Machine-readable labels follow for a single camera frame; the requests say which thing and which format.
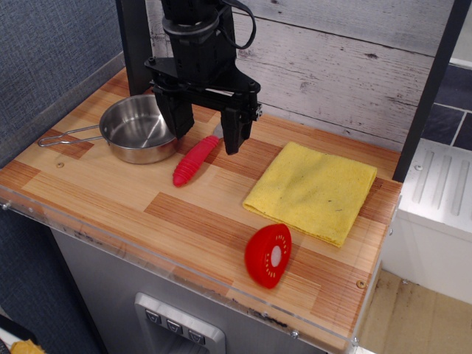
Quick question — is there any red handled fork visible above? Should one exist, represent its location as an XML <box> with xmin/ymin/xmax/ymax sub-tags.
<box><xmin>173</xmin><ymin>124</ymin><xmax>223</xmax><ymax>187</ymax></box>

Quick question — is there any small steel pot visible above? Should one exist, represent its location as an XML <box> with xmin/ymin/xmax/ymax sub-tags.
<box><xmin>38</xmin><ymin>94</ymin><xmax>179</xmax><ymax>164</ymax></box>

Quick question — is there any left dark frame post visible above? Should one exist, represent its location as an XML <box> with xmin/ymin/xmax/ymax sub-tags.
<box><xmin>115</xmin><ymin>0</ymin><xmax>153</xmax><ymax>96</ymax></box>

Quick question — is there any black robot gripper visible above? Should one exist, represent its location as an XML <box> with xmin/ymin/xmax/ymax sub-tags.
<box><xmin>145</xmin><ymin>22</ymin><xmax>261</xmax><ymax>155</ymax></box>

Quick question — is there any silver button panel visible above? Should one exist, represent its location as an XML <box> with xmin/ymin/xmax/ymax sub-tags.
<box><xmin>134</xmin><ymin>292</ymin><xmax>226</xmax><ymax>353</ymax></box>

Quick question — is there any white ribbed cabinet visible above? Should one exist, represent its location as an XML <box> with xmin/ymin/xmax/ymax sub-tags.
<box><xmin>381</xmin><ymin>139</ymin><xmax>471</xmax><ymax>303</ymax></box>

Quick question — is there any yellow object bottom left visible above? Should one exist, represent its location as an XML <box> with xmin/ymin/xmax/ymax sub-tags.
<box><xmin>10</xmin><ymin>340</ymin><xmax>46</xmax><ymax>354</ymax></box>

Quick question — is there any clear acrylic edge guard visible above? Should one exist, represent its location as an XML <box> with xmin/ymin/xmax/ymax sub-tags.
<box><xmin>1</xmin><ymin>187</ymin><xmax>360</xmax><ymax>353</ymax></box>

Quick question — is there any yellow cloth napkin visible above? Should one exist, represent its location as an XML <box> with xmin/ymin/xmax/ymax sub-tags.
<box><xmin>243</xmin><ymin>142</ymin><xmax>377</xmax><ymax>247</ymax></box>

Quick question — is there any dark frame post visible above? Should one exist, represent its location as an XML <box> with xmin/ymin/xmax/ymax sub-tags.
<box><xmin>392</xmin><ymin>0</ymin><xmax>471</xmax><ymax>183</ymax></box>
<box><xmin>115</xmin><ymin>0</ymin><xmax>153</xmax><ymax>96</ymax></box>

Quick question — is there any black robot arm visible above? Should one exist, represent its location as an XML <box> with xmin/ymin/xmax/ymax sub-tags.
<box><xmin>145</xmin><ymin>1</ymin><xmax>262</xmax><ymax>155</ymax></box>

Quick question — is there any grey toy cabinet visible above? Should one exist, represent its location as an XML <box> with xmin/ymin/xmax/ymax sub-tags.
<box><xmin>52</xmin><ymin>230</ymin><xmax>321</xmax><ymax>353</ymax></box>

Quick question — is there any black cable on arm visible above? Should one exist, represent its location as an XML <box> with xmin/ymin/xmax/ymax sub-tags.
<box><xmin>217</xmin><ymin>0</ymin><xmax>257</xmax><ymax>50</ymax></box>

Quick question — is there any red plastic tomato half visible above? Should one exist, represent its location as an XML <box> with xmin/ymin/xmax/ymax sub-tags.
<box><xmin>244</xmin><ymin>223</ymin><xmax>292</xmax><ymax>289</ymax></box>

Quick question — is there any right dark frame post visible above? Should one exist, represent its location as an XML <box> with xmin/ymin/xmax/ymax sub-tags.
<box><xmin>392</xmin><ymin>0</ymin><xmax>471</xmax><ymax>183</ymax></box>

